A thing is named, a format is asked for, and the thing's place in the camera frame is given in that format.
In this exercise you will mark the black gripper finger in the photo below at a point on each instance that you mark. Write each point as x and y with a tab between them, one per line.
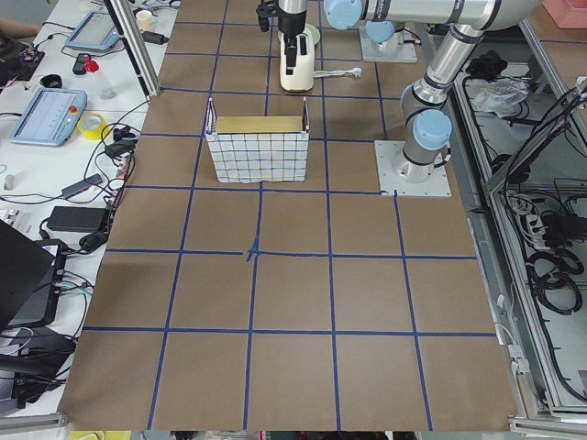
290	57

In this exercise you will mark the white two-slot toaster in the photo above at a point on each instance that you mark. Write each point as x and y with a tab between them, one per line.
302	79

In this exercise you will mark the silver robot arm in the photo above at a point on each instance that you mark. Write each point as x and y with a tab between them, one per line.
380	34
428	128

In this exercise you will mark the light green plate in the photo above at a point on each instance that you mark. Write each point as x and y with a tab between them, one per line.
313	32

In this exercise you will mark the white paper cup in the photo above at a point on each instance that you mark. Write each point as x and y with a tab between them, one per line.
145	20

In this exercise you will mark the blue teach pendant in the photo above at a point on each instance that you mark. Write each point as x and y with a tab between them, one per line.
50	117
95	33

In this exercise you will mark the red cap plastic bottle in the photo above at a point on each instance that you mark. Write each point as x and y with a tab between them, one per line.
102	85

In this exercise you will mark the yellow tape roll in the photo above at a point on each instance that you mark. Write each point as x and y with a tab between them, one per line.
93	126

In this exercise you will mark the black power adapter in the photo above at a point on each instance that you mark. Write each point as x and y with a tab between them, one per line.
81	186

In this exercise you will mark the large black power brick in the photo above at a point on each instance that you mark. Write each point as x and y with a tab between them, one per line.
76	219

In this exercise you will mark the black laptop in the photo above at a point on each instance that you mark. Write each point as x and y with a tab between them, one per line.
30	271

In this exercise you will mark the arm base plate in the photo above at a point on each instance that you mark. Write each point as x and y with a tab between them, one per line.
400	177
400	48

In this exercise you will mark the aluminium frame post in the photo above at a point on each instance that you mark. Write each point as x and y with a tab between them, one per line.
128	30

